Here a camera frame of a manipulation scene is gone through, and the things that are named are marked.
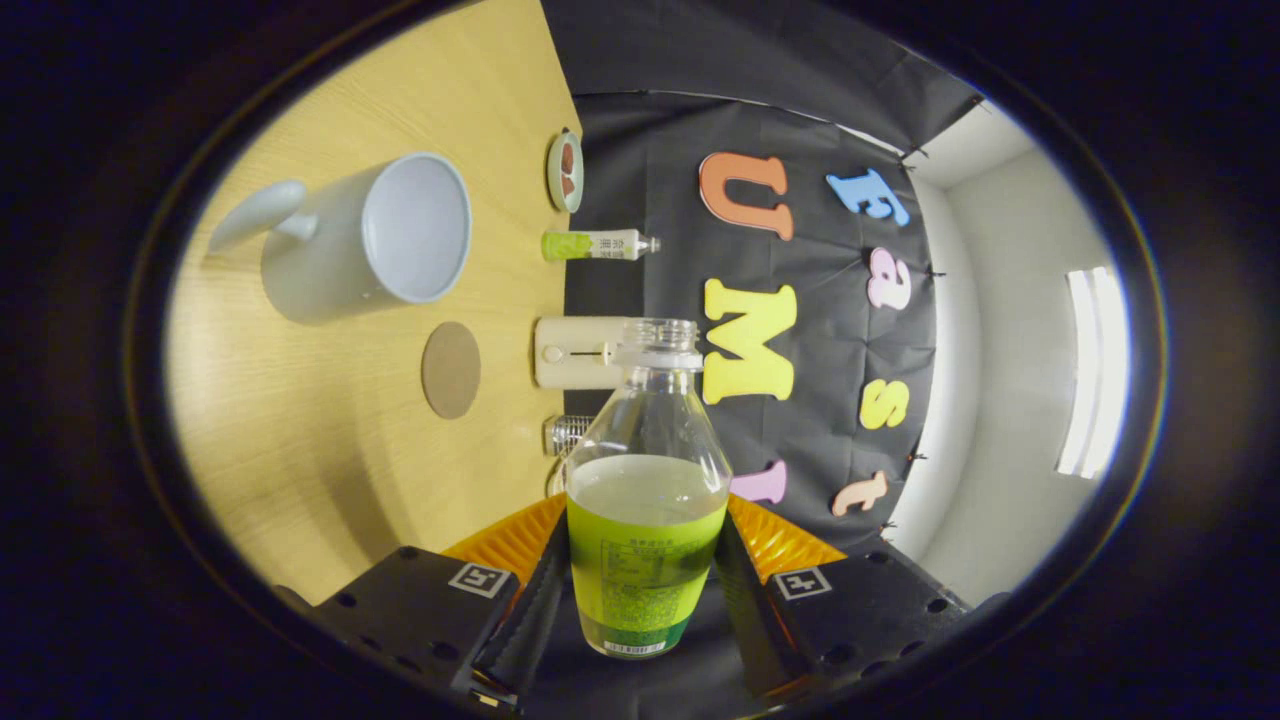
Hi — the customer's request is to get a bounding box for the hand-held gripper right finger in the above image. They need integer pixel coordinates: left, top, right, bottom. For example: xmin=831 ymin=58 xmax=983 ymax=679
xmin=712 ymin=493 xmax=1011 ymax=706

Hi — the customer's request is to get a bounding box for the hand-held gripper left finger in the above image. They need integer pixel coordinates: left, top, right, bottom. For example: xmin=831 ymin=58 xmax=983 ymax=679
xmin=270 ymin=492 xmax=571 ymax=713

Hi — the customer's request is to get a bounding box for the green label juice bottle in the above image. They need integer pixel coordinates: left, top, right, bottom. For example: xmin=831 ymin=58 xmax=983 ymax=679
xmin=563 ymin=318 xmax=734 ymax=661

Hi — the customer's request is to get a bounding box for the round brown coaster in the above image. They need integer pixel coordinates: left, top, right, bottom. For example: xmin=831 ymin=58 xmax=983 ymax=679
xmin=421 ymin=321 xmax=482 ymax=420

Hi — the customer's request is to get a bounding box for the white cup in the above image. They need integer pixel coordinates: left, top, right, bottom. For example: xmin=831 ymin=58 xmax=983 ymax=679
xmin=207 ymin=152 xmax=473 ymax=326

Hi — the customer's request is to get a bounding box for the slim white label drink bottle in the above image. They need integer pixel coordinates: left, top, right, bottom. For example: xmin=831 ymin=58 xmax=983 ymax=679
xmin=541 ymin=229 xmax=662 ymax=263

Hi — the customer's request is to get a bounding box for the metal utensil holder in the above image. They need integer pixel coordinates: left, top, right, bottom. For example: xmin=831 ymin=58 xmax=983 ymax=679
xmin=546 ymin=415 xmax=597 ymax=458

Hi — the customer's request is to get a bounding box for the cream toaster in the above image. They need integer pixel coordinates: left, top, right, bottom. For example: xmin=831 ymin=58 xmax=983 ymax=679
xmin=534 ymin=316 xmax=641 ymax=391

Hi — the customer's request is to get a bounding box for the wooden table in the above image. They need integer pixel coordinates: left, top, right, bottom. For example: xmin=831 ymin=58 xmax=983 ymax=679
xmin=165 ymin=0 xmax=583 ymax=606

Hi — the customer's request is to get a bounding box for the ceiling light panel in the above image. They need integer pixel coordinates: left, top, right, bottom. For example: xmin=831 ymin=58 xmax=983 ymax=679
xmin=1055 ymin=265 xmax=1131 ymax=479

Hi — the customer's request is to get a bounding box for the grey plate with meat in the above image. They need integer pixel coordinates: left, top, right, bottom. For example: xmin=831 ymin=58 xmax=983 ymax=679
xmin=546 ymin=128 xmax=585 ymax=214

